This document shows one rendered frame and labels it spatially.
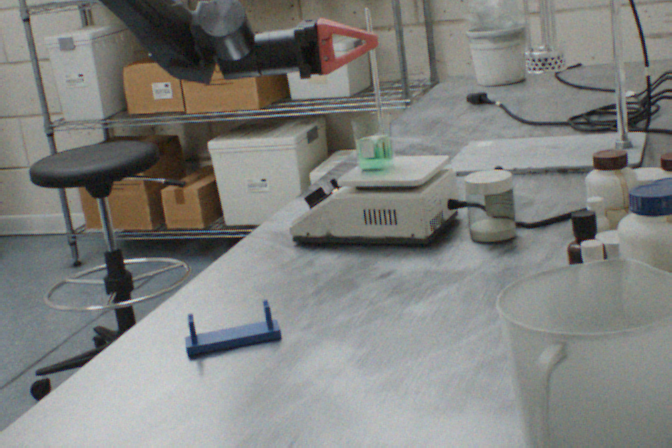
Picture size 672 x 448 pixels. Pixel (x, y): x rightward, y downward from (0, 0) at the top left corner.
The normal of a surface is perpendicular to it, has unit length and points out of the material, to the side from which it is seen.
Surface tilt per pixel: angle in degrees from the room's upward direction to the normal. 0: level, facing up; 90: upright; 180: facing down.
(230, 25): 52
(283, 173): 92
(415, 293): 0
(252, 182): 90
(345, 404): 0
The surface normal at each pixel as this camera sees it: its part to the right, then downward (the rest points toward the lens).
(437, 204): 0.90, 0.00
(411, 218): -0.42, 0.29
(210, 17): -0.15, -0.38
